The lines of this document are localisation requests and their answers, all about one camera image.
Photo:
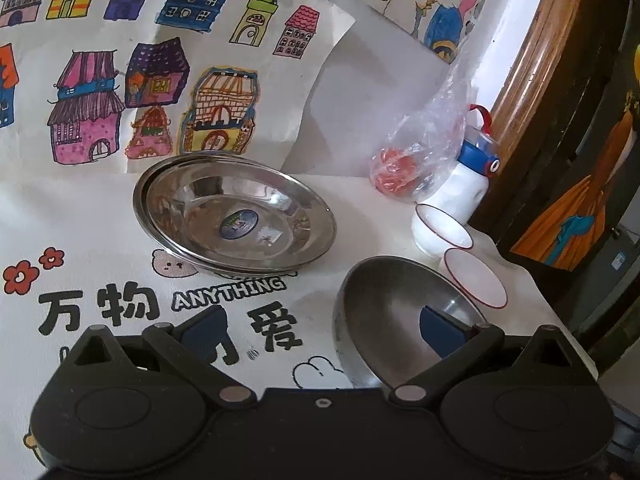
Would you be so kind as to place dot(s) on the grey appliance with sticker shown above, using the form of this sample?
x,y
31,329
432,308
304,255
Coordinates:
x,y
605,271

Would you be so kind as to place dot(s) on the white blue water bottle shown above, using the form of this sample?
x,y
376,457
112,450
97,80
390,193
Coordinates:
x,y
477,162

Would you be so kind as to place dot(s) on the orange dress woman painting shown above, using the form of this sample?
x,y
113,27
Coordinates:
x,y
566,231

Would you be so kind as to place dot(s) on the houses drawing paper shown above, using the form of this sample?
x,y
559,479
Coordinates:
x,y
112,86

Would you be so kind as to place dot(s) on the brown wooden door frame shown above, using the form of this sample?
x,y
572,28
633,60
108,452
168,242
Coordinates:
x,y
543,109

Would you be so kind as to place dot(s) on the white red-rimmed bowl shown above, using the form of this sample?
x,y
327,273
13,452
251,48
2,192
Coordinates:
x,y
475,278
434,231

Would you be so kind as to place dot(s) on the steel plate with sticker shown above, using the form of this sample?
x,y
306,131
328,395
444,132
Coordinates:
x,y
245,214

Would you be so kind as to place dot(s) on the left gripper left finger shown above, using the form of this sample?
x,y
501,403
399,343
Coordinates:
x,y
191,350

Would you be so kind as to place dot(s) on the clear plastic bag red contents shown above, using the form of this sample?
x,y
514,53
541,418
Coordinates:
x,y
420,154

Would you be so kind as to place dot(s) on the deep steel mixing bowl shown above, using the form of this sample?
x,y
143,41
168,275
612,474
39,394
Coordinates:
x,y
376,319

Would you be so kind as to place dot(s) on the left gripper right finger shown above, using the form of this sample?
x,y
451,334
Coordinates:
x,y
460,348

